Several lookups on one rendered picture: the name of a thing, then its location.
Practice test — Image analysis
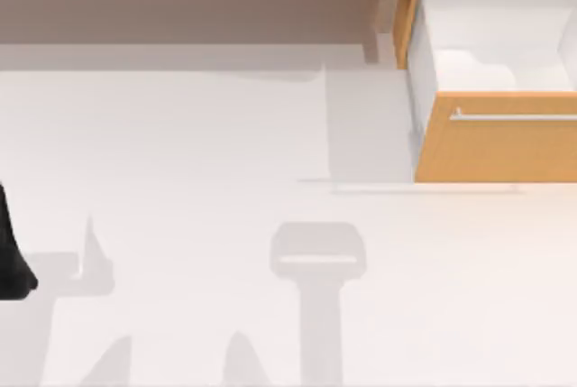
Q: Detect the open drawer white inside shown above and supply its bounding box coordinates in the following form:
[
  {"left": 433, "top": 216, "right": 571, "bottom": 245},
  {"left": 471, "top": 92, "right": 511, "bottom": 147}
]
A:
[{"left": 407, "top": 0, "right": 577, "bottom": 180}]

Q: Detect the long metal drawer handle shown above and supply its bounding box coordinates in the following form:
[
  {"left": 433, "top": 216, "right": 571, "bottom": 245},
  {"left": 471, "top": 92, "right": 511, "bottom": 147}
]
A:
[{"left": 449, "top": 106, "right": 577, "bottom": 124}]

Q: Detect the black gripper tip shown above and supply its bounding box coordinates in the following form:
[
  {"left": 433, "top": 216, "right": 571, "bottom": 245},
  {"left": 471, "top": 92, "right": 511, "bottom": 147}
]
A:
[{"left": 0, "top": 184, "right": 39, "bottom": 301}]

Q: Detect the brown wooden open shelf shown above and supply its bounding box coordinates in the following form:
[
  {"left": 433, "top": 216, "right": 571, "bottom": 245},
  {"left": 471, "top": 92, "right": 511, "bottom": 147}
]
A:
[{"left": 0, "top": 0, "right": 407, "bottom": 64}]

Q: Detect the orange wooden drawer front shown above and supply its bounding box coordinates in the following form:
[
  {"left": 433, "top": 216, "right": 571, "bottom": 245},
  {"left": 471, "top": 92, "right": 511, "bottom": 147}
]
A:
[{"left": 413, "top": 90, "right": 577, "bottom": 184}]

